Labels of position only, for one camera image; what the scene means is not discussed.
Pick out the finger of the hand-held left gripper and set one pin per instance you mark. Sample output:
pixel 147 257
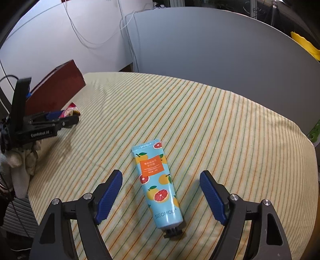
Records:
pixel 53 115
pixel 67 122

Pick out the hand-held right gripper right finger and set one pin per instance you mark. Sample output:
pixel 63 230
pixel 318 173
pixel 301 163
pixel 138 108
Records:
pixel 212 195

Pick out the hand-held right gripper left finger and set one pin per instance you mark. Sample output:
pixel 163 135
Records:
pixel 110 197

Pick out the red and white snack packet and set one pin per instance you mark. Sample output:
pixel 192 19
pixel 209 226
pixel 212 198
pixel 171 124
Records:
pixel 71 110

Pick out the dark red box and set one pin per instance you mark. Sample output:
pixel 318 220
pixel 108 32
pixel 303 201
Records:
pixel 57 85

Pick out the fruit print hand cream tube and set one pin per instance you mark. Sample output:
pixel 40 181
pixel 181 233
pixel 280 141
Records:
pixel 157 182

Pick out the person's left hand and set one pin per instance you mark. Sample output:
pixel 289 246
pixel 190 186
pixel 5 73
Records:
pixel 22 162

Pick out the striped beige blanket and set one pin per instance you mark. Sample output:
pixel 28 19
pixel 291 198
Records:
pixel 212 125

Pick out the grey striped cloth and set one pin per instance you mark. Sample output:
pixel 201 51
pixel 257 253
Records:
pixel 20 220

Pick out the grey partition panel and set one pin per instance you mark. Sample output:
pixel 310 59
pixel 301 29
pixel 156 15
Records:
pixel 212 50

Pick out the yellow cloth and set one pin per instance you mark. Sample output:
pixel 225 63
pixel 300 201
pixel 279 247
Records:
pixel 305 43

